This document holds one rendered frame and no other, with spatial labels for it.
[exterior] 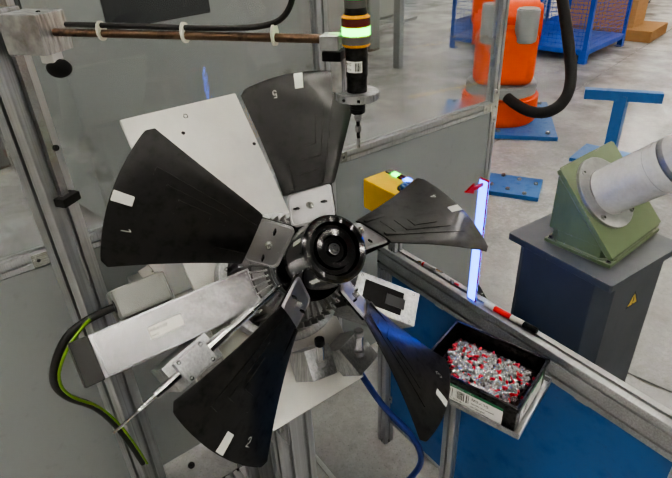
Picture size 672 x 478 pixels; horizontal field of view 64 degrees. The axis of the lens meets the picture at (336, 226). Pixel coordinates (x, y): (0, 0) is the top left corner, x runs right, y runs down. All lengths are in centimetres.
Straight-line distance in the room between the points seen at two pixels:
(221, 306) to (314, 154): 32
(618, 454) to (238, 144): 105
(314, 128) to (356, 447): 141
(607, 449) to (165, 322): 96
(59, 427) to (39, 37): 115
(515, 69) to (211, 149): 387
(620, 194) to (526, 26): 340
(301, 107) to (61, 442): 130
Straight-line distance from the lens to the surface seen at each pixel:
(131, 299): 99
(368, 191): 148
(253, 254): 93
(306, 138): 100
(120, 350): 95
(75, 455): 197
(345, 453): 213
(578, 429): 140
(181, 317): 97
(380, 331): 94
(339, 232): 90
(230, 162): 119
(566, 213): 147
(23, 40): 117
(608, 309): 150
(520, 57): 481
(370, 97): 86
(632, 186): 141
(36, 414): 182
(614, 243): 148
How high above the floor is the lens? 171
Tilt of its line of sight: 30 degrees down
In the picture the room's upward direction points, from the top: 3 degrees counter-clockwise
